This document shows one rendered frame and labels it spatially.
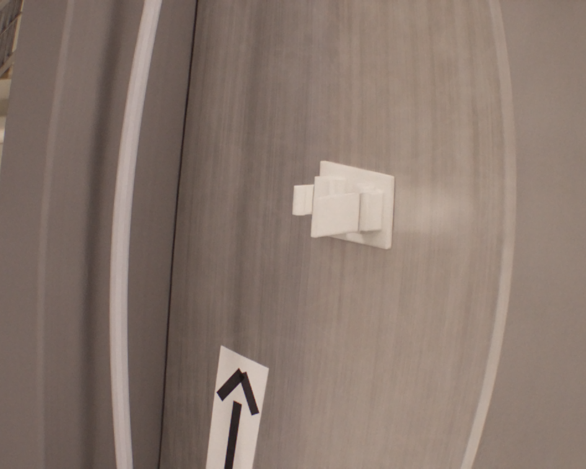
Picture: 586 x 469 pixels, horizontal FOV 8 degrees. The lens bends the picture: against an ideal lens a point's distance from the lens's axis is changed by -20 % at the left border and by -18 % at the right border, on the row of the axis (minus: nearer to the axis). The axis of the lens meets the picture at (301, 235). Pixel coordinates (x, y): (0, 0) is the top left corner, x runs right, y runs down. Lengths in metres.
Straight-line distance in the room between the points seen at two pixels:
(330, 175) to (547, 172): 0.07
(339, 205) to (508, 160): 0.04
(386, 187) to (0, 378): 0.12
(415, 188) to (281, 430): 0.07
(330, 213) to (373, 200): 0.01
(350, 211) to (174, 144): 0.07
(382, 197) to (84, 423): 0.10
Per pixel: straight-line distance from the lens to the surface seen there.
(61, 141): 1.04
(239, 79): 1.06
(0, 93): 6.63
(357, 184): 1.02
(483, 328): 1.00
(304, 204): 1.03
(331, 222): 1.01
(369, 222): 1.02
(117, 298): 1.04
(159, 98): 1.06
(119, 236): 1.04
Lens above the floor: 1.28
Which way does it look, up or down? 8 degrees down
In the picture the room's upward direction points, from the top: 3 degrees clockwise
